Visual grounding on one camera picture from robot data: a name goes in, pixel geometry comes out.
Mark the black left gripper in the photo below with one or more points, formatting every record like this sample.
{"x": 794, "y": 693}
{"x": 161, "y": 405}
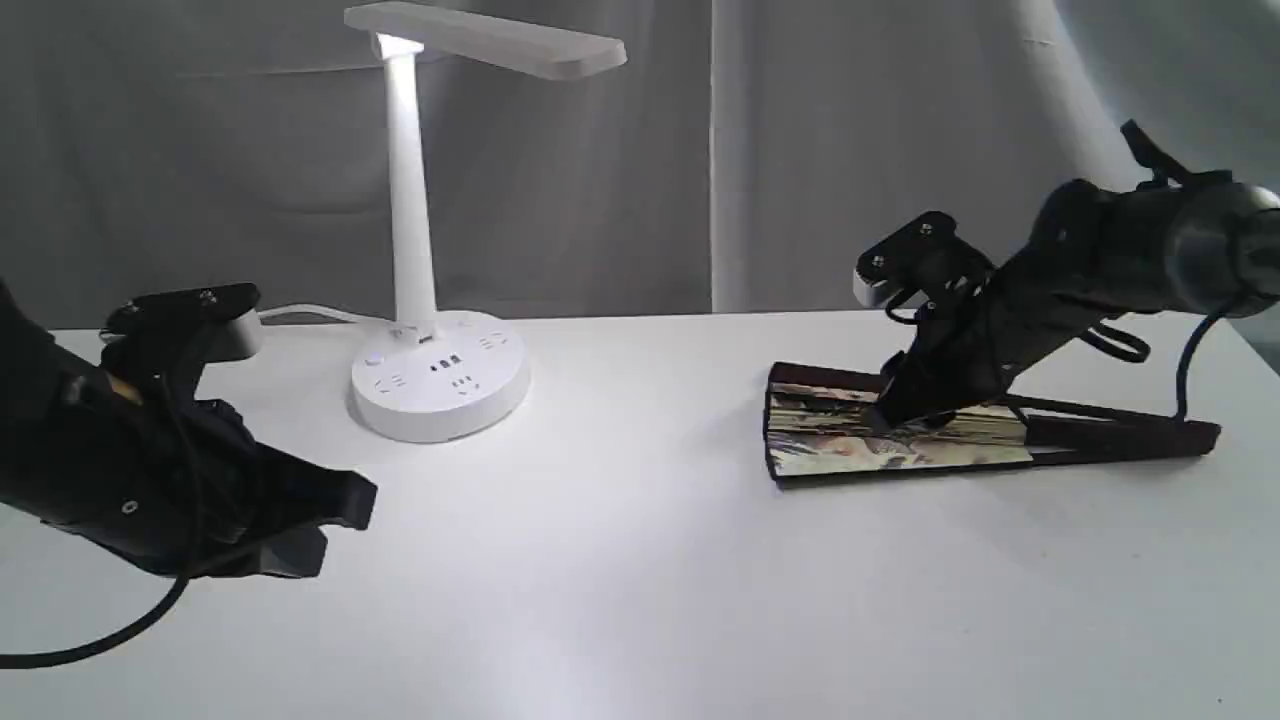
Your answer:
{"x": 131, "y": 461}

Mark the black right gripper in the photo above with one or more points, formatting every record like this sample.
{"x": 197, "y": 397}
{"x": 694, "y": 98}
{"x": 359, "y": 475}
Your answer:
{"x": 978, "y": 342}

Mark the painted folding paper fan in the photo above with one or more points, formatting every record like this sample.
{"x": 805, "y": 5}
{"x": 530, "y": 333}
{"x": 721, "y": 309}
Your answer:
{"x": 815, "y": 434}

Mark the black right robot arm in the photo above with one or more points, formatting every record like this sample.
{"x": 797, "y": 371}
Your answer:
{"x": 1205, "y": 247}

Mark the white desk lamp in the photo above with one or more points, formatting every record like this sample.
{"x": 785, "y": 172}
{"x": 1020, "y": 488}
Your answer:
{"x": 433, "y": 376}

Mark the grey backdrop curtain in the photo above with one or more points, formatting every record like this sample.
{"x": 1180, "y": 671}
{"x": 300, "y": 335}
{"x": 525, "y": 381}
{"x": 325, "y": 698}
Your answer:
{"x": 739, "y": 162}

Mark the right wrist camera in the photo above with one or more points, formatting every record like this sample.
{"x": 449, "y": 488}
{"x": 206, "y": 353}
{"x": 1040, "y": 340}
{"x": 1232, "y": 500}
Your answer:
{"x": 926, "y": 256}

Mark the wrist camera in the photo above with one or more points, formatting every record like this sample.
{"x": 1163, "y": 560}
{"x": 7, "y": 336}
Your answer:
{"x": 926, "y": 256}
{"x": 170, "y": 337}

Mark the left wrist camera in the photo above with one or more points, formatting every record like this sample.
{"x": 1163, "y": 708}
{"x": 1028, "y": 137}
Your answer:
{"x": 170, "y": 337}

